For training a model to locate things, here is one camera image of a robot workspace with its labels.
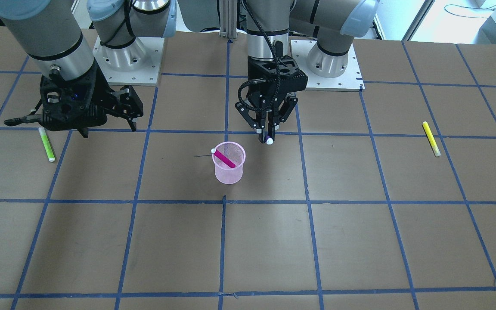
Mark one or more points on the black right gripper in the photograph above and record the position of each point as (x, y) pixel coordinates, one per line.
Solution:
(102, 87)

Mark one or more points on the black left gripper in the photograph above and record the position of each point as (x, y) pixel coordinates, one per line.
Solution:
(260, 101)

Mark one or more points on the purple marker pen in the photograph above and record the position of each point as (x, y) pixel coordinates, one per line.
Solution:
(268, 140)

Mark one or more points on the pink marker pen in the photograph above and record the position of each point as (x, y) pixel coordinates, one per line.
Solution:
(223, 158)

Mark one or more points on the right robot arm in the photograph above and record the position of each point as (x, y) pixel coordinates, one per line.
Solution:
(49, 33)

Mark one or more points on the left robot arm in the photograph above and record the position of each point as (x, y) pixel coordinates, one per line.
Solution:
(272, 24)

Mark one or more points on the pink mesh cup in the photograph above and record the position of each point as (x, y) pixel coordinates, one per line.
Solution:
(228, 158)

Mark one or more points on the green marker pen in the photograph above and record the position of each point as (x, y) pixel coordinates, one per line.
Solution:
(46, 144)

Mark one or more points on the yellow marker pen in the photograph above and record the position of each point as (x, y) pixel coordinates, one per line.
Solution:
(431, 139)

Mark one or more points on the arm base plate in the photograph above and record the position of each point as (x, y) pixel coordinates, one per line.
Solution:
(138, 64)
(326, 72)

